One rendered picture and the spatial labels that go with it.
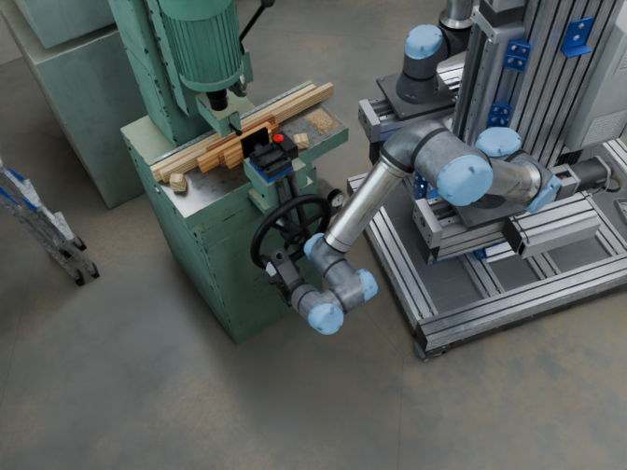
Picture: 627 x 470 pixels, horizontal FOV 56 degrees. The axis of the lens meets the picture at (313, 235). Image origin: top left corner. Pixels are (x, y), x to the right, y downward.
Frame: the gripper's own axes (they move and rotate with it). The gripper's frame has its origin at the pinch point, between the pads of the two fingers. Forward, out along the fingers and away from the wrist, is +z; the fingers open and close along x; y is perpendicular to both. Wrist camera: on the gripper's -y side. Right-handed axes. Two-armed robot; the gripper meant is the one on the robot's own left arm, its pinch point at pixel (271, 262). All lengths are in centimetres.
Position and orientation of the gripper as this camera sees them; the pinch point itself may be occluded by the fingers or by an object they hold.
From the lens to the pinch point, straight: 170.3
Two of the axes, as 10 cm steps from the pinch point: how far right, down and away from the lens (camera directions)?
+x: 8.3, -4.9, 2.5
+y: 3.3, 8.1, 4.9
